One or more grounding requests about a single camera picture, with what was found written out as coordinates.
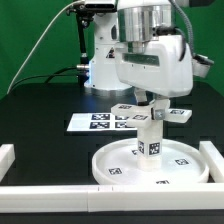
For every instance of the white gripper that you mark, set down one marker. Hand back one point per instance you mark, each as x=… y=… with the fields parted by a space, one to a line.
x=164 y=68

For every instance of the white cross-shaped table base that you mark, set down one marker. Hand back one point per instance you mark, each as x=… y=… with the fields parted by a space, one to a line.
x=144 y=116

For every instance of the white round table top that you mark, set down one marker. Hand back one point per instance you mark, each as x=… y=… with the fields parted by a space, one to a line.
x=127 y=162

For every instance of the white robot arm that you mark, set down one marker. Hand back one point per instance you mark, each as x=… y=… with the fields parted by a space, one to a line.
x=142 y=21

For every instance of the white marker sheet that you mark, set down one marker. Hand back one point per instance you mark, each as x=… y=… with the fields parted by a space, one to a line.
x=84 y=122

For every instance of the white right fence block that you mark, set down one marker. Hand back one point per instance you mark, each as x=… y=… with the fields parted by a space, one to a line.
x=214 y=160

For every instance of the white fence block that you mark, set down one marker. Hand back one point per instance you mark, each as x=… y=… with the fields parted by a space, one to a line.
x=214 y=160
x=7 y=157

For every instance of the white front fence bar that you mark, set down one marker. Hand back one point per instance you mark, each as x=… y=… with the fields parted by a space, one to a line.
x=99 y=198

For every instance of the white left fence block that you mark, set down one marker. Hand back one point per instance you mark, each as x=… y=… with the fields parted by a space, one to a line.
x=7 y=157

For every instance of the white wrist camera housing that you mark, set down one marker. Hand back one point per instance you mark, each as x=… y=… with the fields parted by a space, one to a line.
x=201 y=65

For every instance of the black camera stand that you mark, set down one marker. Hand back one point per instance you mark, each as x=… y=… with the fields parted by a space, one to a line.
x=83 y=19

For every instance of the grey camera on stand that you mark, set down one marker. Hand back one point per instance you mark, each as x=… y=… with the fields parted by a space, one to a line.
x=100 y=5

